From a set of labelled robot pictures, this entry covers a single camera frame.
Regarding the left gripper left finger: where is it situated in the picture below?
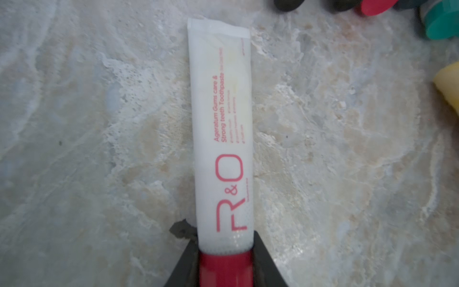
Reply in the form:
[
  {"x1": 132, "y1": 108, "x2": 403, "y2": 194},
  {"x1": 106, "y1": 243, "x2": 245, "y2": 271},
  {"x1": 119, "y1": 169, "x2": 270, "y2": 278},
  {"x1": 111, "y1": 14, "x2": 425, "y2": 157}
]
[{"x1": 164, "y1": 220, "x2": 199, "y2": 287}]

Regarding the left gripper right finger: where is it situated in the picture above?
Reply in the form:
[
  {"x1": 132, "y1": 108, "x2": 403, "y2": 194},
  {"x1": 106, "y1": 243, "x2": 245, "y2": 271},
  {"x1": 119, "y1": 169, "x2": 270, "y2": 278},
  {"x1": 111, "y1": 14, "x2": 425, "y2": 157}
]
[{"x1": 252, "y1": 231, "x2": 288, "y2": 287}]

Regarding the pink cap toothpaste tube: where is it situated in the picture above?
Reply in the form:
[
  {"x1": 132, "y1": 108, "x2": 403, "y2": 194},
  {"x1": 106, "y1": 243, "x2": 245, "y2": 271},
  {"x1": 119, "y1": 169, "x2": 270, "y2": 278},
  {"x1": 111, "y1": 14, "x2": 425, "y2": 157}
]
[
  {"x1": 187, "y1": 19, "x2": 254, "y2": 287},
  {"x1": 360, "y1": 0, "x2": 398, "y2": 16}
]

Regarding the yellow cleaning cloth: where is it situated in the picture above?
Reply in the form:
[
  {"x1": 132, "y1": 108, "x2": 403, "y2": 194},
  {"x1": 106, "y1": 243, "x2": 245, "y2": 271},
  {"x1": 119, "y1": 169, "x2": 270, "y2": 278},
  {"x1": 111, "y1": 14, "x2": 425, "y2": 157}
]
[{"x1": 433, "y1": 62, "x2": 459, "y2": 115}]

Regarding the black cap toothpaste tube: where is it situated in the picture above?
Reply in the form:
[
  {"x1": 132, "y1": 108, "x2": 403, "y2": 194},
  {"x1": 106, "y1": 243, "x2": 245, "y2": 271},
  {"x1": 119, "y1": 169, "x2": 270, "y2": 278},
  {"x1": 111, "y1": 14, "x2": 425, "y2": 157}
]
[{"x1": 331, "y1": 0, "x2": 362, "y2": 12}]

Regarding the teal cap toothpaste tube back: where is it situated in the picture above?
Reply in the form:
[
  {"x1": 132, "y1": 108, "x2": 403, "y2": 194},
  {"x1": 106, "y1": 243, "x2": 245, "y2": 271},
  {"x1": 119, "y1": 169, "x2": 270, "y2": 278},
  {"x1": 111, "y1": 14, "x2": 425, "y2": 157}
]
[{"x1": 420, "y1": 0, "x2": 459, "y2": 40}]

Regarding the dark green cap toothpaste tube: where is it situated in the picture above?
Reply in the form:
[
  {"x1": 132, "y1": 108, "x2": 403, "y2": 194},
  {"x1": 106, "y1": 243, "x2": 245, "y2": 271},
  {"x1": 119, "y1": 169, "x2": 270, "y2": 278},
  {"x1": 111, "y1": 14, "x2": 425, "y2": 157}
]
[{"x1": 394, "y1": 0, "x2": 427, "y2": 11}]

